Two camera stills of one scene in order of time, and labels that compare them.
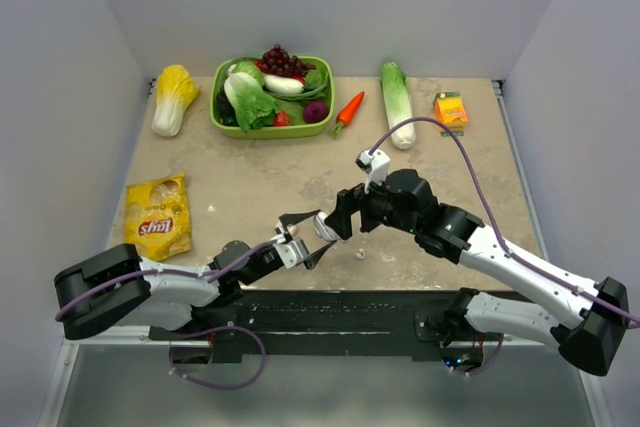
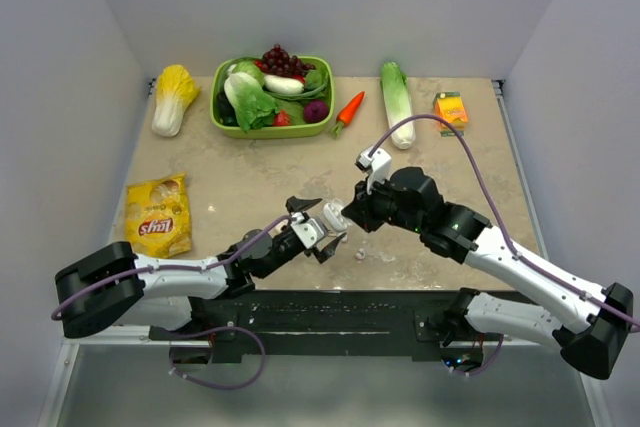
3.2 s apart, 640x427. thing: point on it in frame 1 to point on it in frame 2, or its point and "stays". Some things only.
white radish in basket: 283,85 stays
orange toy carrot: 347,113 stays
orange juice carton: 450,109 stays
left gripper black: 292,219 to 296,205
